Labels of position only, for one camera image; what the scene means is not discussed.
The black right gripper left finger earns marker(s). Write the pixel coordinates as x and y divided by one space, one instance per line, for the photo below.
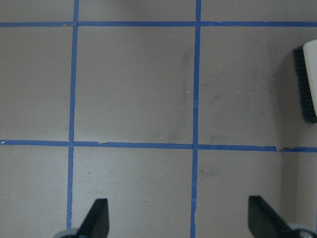
96 223

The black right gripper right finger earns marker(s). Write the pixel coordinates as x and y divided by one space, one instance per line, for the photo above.
264 222

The white hand brush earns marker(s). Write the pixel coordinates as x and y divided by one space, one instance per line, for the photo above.
305 63

